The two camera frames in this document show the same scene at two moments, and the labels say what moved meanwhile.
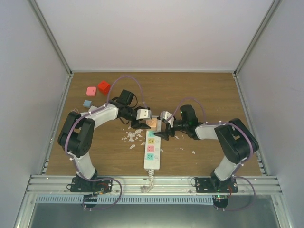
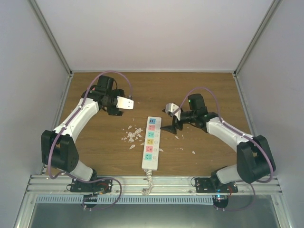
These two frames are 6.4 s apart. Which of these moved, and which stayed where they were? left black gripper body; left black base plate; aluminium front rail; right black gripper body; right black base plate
Moved: right black gripper body; left black gripper body
Stayed: right black base plate; left black base plate; aluminium front rail
